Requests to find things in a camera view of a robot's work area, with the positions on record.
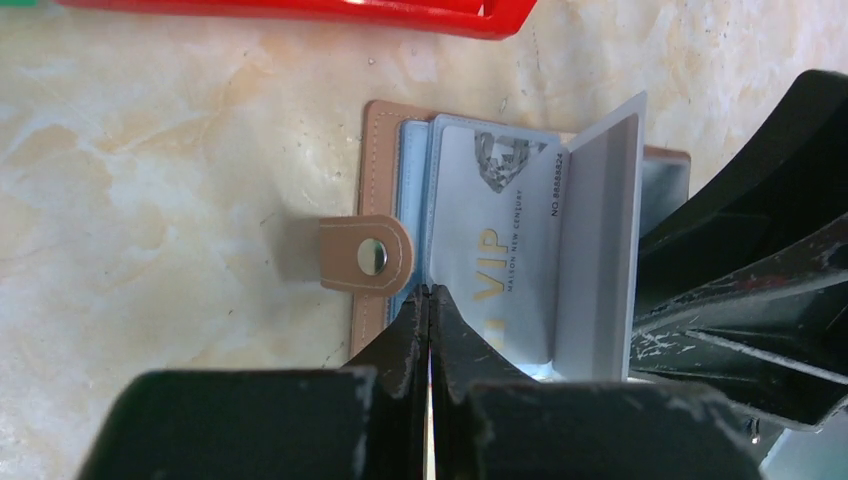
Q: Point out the green plastic bin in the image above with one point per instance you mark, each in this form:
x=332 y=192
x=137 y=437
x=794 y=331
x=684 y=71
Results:
x=18 y=3

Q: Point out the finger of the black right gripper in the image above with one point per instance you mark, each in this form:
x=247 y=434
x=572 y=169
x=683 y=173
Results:
x=744 y=287

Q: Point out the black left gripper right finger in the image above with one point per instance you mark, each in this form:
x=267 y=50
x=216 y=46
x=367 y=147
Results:
x=492 y=421

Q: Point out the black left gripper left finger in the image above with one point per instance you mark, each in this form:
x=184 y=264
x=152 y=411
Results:
x=363 y=420

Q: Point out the red plastic bin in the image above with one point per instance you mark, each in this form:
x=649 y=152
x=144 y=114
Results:
x=488 y=20

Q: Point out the white VIP card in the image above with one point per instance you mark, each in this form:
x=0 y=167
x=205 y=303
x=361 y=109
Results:
x=495 y=225

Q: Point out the brown leather card holder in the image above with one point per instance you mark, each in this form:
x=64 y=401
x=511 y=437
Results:
x=615 y=190

